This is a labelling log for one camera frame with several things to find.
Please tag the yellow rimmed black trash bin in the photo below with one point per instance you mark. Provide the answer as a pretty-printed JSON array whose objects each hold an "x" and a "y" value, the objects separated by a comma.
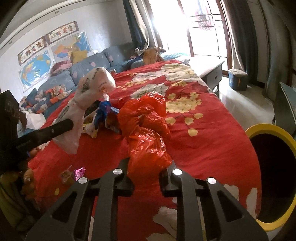
[{"x": 275, "y": 149}]

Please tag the blue wrapper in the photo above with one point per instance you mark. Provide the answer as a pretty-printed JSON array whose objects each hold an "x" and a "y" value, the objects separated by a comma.
[{"x": 101, "y": 113}]

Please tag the pink purple candy wrapper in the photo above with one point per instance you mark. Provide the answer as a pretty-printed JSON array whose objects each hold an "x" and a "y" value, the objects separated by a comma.
[{"x": 78, "y": 173}]

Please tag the white printed plastic bag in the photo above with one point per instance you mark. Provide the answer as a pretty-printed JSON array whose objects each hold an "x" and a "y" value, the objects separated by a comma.
[{"x": 97, "y": 84}]

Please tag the dark window curtain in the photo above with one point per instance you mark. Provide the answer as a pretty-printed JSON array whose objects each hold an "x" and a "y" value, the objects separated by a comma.
[{"x": 143, "y": 32}]

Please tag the dark coffee table with drawers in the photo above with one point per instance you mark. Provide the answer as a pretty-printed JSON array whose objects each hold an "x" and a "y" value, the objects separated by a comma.
[{"x": 210, "y": 71}]

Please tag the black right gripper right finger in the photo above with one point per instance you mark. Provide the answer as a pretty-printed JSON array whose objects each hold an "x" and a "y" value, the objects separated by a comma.
[{"x": 206, "y": 210}]

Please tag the world map poster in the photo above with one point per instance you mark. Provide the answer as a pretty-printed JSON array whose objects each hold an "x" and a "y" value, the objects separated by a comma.
[{"x": 35, "y": 70}]

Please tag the blue sofa with hearts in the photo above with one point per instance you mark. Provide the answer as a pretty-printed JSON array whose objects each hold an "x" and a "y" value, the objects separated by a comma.
[{"x": 119, "y": 58}]

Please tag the china map poster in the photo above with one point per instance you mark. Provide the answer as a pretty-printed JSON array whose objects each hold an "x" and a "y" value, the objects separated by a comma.
[{"x": 63, "y": 49}]

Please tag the yellow white snack wrapper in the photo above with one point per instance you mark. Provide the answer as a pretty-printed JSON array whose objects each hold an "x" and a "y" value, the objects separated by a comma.
[{"x": 91, "y": 123}]

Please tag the pile of clothes on sofa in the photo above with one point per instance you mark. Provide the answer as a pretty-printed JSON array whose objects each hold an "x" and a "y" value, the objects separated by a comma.
[{"x": 39, "y": 101}]

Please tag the framed calligraphy scroll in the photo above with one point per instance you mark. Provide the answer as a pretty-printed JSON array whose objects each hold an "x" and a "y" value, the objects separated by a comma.
[{"x": 46, "y": 40}]

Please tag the brown paper bag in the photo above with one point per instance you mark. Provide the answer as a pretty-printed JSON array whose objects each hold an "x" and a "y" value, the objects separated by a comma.
[{"x": 151, "y": 56}]

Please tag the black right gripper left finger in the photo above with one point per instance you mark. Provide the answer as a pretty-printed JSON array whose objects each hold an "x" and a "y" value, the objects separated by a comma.
[{"x": 87, "y": 210}]

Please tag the yellow cushion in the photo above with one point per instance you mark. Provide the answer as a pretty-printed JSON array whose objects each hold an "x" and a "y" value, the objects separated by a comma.
[{"x": 77, "y": 56}]

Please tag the red plastic bag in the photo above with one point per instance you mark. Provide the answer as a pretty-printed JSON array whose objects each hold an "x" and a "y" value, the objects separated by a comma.
[{"x": 142, "y": 123}]

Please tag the blue storage stool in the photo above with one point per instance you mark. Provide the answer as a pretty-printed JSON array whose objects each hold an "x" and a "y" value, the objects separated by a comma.
[{"x": 238, "y": 79}]

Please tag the person's left hand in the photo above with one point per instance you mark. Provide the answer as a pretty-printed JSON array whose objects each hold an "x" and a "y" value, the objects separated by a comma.
[{"x": 29, "y": 184}]

